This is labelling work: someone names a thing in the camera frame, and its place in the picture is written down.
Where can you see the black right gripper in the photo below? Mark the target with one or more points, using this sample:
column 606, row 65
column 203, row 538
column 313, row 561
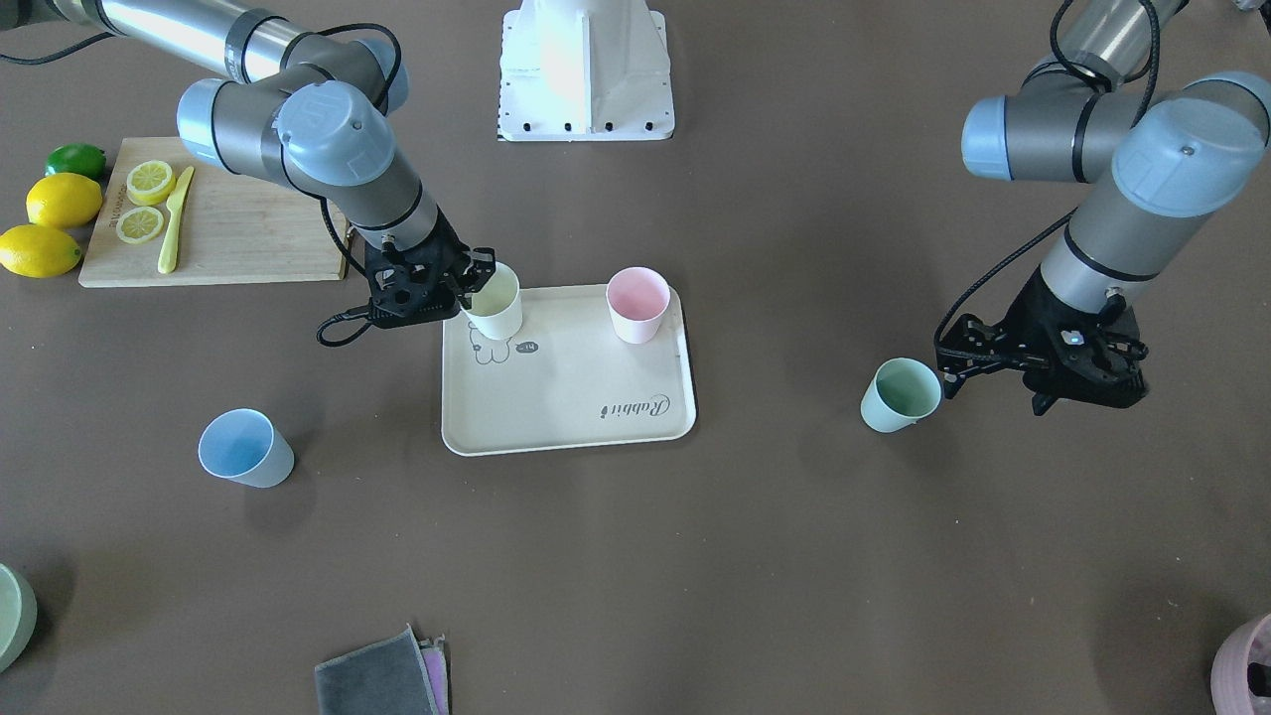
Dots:
column 444, row 248

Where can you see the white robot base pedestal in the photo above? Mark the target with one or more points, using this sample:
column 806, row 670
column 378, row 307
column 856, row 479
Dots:
column 584, row 71

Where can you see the lemon half upper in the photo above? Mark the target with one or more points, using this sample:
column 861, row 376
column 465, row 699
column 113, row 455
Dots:
column 149, row 183

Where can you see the green bowl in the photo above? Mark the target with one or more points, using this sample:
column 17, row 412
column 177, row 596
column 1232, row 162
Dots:
column 19, row 611

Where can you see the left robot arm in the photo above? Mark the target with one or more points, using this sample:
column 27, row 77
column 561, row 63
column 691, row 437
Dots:
column 1159, row 165

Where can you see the whole yellow lemon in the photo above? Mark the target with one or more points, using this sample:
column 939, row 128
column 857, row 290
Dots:
column 37, row 251
column 64, row 201

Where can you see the cream rabbit tray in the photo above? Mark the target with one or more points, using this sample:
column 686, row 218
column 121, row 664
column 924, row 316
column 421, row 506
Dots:
column 565, row 380

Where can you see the pink bowl with ice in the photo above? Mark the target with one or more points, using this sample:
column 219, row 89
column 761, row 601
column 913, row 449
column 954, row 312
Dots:
column 1240, row 674

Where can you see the lemon half lower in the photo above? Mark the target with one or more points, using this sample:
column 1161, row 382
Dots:
column 140, row 224

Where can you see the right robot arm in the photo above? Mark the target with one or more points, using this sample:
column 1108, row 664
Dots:
column 309, row 113

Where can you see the grey cloth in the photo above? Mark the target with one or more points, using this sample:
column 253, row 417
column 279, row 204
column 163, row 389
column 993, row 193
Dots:
column 386, row 677

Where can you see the pink cup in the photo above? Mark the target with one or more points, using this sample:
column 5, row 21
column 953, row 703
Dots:
column 637, row 299

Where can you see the mint green cup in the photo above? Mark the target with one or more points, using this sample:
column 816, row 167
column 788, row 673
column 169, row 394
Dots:
column 902, row 392

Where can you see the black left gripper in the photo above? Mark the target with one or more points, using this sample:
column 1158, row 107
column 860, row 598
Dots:
column 1036, row 306

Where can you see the cream yellow cup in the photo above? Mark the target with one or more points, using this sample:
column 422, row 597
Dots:
column 496, row 310

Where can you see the yellow plastic knife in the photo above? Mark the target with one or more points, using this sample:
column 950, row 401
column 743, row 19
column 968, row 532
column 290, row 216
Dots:
column 175, row 204

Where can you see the bamboo cutting board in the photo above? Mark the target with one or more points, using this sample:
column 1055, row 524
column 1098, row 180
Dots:
column 235, row 230

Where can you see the lemon half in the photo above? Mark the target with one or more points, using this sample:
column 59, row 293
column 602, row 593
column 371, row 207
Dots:
column 140, row 224
column 149, row 183

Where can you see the whole yellow lemon upper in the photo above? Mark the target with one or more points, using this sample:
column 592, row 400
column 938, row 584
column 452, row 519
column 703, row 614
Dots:
column 64, row 201

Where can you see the light blue cup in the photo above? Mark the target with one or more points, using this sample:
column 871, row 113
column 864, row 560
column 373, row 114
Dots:
column 244, row 447

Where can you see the whole yellow lemon lower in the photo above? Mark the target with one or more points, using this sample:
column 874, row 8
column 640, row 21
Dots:
column 37, row 251

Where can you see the green lime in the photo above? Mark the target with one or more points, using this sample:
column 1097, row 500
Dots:
column 77, row 158

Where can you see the pink cloth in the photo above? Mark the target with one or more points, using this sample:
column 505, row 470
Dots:
column 435, row 662

